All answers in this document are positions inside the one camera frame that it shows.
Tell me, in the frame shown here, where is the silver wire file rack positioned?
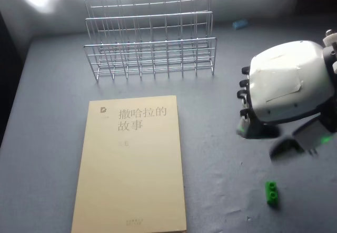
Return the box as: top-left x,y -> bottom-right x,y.
83,0 -> 219,82

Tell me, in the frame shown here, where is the grey table cloth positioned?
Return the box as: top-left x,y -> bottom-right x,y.
0,14 -> 337,233

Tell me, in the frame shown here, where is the green toy brick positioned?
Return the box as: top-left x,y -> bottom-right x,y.
264,180 -> 280,205

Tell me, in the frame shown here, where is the blue toy brick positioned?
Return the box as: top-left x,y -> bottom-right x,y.
232,19 -> 249,30

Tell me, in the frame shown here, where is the white backdrop cloth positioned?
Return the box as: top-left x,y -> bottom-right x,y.
0,0 -> 301,37

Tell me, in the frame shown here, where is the beige paperback book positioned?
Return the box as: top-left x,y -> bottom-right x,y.
70,95 -> 188,233

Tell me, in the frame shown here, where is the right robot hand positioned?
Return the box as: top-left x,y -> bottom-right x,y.
235,40 -> 337,163

